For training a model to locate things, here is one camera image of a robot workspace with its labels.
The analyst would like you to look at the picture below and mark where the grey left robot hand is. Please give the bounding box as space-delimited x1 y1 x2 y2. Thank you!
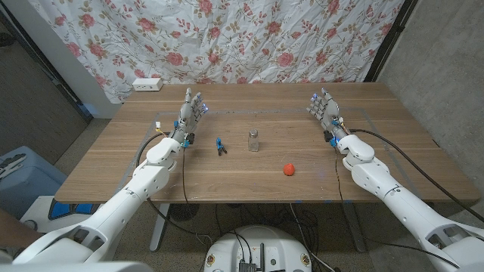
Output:
170 87 209 148

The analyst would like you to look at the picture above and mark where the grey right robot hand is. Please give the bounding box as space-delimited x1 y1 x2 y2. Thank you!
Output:
306 87 352 144

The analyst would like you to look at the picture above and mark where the clear glass salt shaker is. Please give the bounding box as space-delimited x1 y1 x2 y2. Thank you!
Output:
247 128 260 153

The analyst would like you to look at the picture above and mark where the black white hand tool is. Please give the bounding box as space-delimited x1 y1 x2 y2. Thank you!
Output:
0 153 27 179

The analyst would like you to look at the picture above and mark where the white power strip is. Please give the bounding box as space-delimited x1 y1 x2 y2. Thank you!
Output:
132 77 164 92

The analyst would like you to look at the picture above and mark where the floral backdrop cloth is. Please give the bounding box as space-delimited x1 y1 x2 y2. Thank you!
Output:
28 0 405 104

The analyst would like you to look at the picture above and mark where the black backdrop pole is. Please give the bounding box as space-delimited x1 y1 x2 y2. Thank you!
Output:
363 0 419 83

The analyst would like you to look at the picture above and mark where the black round fan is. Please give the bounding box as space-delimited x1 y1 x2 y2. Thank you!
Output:
168 202 200 223

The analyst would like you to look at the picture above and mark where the white table leg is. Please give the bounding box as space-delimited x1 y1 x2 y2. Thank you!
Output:
149 202 171 253

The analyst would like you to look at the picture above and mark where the grey table leg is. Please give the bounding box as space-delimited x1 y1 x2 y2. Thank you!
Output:
342 202 368 253

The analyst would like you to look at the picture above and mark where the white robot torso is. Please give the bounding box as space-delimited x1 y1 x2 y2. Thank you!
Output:
203 225 313 272

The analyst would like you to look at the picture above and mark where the blue plastic container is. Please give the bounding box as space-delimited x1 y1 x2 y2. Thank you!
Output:
0 146 68 220

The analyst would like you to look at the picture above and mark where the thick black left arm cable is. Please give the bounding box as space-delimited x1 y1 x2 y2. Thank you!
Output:
135 131 213 243

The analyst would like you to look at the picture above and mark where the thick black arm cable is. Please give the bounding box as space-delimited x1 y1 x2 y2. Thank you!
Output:
135 131 213 243
348 128 484 224

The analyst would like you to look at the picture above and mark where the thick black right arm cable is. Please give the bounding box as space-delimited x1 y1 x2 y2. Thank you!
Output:
348 128 484 224

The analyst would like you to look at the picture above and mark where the white floor cable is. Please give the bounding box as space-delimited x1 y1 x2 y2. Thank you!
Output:
289 202 337 272

